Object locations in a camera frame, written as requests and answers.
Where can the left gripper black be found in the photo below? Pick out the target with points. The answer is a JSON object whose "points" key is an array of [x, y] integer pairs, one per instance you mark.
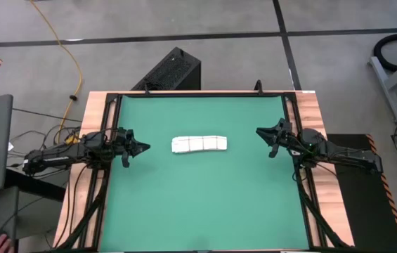
{"points": [[121, 144]]}

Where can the grey metal stand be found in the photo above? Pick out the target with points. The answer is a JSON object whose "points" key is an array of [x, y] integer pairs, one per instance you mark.
{"points": [[391, 95]]}

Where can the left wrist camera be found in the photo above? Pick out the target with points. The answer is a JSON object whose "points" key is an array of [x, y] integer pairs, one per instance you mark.
{"points": [[125, 162]]}

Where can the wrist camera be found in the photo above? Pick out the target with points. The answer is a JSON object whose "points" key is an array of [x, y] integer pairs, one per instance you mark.
{"points": [[125, 162], [273, 151]]}

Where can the black perforated computer tower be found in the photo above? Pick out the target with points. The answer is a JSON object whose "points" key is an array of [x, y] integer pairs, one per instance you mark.
{"points": [[170, 70]]}

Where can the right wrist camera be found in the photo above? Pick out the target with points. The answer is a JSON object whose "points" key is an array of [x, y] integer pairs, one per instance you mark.
{"points": [[273, 151]]}

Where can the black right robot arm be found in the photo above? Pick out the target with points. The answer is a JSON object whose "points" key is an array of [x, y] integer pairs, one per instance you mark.
{"points": [[342, 154]]}

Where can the black frame clamp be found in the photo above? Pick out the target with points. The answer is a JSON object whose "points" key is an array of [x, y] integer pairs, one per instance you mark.
{"points": [[146, 88], [259, 86]]}

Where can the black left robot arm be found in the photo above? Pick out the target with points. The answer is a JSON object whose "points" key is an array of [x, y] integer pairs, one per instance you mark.
{"points": [[57, 156]]}

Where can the white red-checked towel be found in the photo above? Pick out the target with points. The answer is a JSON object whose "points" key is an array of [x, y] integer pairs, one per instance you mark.
{"points": [[198, 144]]}

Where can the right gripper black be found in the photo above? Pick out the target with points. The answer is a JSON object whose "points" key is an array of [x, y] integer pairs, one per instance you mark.
{"points": [[289, 137]]}

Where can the white paper tag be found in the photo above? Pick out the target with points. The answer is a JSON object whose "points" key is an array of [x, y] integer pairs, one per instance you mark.
{"points": [[11, 144]]}

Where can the green table mat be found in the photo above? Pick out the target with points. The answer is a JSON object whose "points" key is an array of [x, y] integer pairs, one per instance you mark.
{"points": [[219, 211]]}

